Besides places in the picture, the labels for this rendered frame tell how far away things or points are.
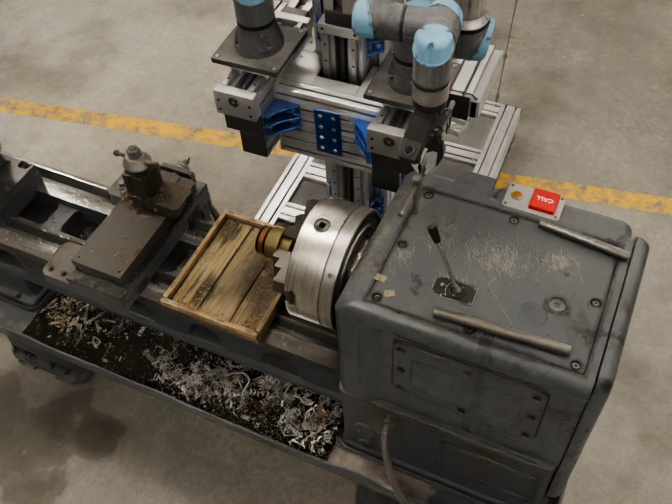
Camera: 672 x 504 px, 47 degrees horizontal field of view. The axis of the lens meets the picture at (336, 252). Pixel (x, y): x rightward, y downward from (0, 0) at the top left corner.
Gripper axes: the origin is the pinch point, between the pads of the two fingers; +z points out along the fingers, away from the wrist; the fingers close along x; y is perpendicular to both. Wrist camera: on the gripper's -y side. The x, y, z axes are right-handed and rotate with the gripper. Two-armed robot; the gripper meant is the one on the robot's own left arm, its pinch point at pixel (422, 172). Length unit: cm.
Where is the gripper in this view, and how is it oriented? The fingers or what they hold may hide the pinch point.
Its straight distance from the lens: 174.7
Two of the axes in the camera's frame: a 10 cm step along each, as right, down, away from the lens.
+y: 4.1, -7.2, 5.5
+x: -9.1, -3.0, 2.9
